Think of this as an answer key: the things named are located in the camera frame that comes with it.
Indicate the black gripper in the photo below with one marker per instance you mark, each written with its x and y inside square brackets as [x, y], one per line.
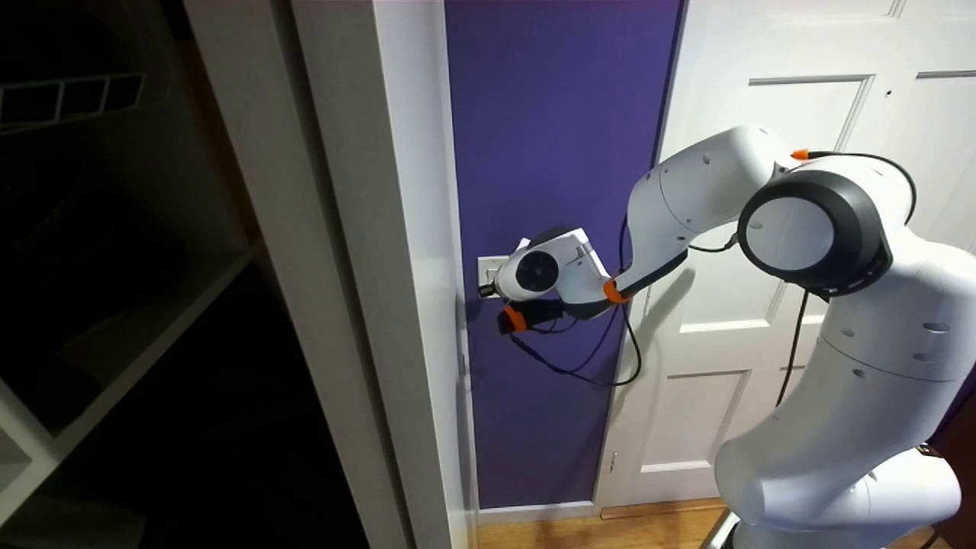
[539, 311]

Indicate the white light switch plate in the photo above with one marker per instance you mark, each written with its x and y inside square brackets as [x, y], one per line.
[489, 268]

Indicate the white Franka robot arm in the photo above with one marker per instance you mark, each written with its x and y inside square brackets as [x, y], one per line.
[895, 345]

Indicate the white baseboard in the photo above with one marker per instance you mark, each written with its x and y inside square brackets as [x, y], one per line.
[539, 506]

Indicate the white panelled door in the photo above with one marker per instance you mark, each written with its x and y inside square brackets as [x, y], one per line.
[712, 63]

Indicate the dark slatted rack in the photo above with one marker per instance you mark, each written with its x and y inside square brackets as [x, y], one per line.
[62, 103]

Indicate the white door frame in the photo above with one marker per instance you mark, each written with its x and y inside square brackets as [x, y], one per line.
[408, 203]

